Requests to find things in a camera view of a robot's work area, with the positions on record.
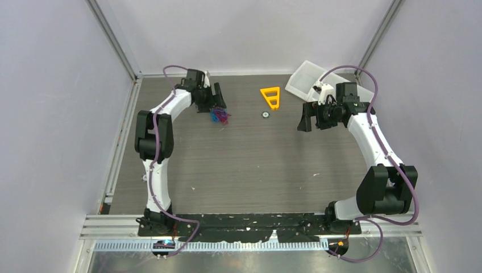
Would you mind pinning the aluminium front rail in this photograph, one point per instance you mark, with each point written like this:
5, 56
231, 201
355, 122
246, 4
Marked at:
120, 233

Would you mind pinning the yellow triangular plastic frame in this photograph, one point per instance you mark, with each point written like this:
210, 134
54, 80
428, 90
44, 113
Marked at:
271, 96

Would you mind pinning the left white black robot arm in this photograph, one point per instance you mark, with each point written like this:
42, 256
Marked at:
154, 140

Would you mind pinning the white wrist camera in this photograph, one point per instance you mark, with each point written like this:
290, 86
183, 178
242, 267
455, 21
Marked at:
206, 80
322, 92

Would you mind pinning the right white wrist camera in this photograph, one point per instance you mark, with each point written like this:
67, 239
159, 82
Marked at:
322, 92

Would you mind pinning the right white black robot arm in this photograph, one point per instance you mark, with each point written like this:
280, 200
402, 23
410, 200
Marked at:
387, 187

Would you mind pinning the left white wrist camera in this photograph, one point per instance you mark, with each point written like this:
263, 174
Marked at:
206, 80

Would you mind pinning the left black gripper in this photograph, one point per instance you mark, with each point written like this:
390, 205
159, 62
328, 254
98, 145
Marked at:
216, 100

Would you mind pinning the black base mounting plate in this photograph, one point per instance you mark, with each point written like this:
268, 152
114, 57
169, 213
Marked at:
244, 228

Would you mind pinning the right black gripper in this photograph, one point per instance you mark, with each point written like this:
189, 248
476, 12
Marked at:
306, 123

